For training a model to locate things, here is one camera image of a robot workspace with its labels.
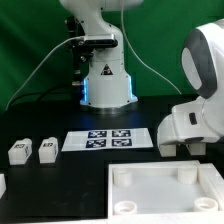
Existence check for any white square tabletop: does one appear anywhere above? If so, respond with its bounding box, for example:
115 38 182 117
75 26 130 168
108 161 224 224

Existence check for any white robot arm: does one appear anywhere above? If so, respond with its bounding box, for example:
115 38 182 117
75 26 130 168
59 0 224 146

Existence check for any white sheet with markers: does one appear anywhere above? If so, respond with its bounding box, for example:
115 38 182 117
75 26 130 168
62 128 153 152

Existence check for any white block left edge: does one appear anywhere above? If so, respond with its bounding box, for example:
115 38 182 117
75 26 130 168
0 174 6 199

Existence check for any black camera stand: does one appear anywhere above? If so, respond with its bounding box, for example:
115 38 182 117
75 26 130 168
64 16 98 98

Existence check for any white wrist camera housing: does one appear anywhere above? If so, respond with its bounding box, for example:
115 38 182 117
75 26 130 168
157 97 221 146

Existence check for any black cable on table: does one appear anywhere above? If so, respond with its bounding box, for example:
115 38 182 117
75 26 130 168
6 84 81 109

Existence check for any white cable left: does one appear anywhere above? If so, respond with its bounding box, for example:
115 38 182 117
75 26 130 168
5 36 84 111

